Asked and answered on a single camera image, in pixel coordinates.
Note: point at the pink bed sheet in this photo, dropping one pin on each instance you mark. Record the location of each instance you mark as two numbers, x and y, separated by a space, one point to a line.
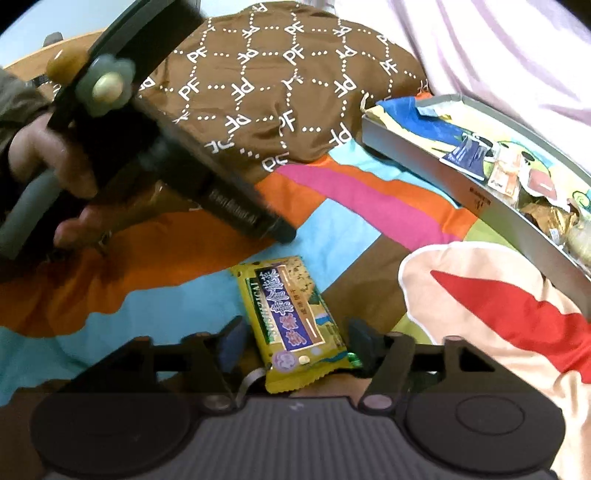
485 55

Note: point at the crumpled paper scrap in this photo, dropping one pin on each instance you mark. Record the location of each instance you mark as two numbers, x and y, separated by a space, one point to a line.
431 111

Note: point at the dinosaur crayon drawing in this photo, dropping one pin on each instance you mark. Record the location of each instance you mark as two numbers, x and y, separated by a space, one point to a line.
401 115

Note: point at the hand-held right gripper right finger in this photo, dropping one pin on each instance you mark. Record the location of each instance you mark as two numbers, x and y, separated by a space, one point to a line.
364 347

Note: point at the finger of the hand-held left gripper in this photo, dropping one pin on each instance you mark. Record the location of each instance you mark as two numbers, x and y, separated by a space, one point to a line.
277 229

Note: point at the yellow snack bar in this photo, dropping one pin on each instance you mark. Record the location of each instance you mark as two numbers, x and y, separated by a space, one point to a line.
291 318

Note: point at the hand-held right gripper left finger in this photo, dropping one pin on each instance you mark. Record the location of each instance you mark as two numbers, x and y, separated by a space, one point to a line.
231 345

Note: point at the person's left hand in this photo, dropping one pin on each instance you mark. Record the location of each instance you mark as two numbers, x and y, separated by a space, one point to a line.
60 154

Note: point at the person's left forearm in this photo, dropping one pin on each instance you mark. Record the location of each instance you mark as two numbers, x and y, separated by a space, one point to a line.
18 101

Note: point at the grey shallow tray box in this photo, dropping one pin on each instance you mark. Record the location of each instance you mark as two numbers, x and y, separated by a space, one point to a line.
498 217

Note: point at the blue white snack packet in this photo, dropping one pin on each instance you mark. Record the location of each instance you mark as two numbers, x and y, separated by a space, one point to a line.
466 154

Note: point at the orange beige snack packet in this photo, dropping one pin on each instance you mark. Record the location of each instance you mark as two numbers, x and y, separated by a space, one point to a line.
505 177

